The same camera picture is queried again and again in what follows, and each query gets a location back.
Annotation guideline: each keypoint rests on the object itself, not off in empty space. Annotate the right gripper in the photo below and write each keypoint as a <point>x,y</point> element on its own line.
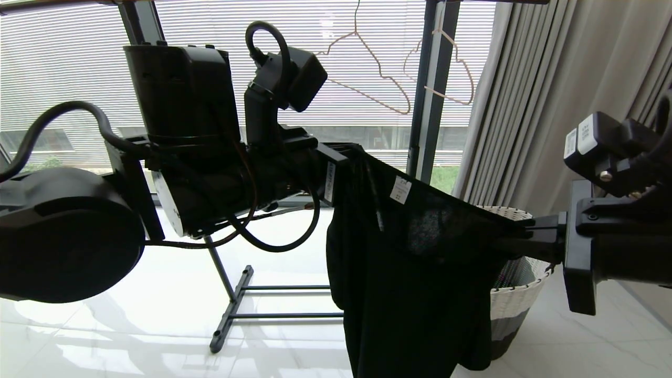
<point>630,257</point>

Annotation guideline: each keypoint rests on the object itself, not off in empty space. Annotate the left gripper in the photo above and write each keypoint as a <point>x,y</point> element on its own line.
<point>220,189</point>

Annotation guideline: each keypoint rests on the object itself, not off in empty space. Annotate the black garment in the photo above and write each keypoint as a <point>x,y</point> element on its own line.
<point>409,294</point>

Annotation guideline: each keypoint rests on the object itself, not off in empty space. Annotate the pink clothes hanger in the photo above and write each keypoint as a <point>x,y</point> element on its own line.
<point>446,95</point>
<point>356,31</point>

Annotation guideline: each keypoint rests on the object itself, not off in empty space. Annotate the black clothes rack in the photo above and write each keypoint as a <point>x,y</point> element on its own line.
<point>231,310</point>

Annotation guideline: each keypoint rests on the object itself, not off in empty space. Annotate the white laundry basket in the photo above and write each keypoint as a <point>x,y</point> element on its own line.
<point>517,304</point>

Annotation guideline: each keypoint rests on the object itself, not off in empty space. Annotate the beige curtain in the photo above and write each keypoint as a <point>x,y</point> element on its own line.
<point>551,79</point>

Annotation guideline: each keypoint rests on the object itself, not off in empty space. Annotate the window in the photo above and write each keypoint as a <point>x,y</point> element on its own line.
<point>52,52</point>

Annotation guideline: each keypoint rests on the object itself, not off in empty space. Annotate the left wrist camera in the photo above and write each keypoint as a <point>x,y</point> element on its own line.
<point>304,79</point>

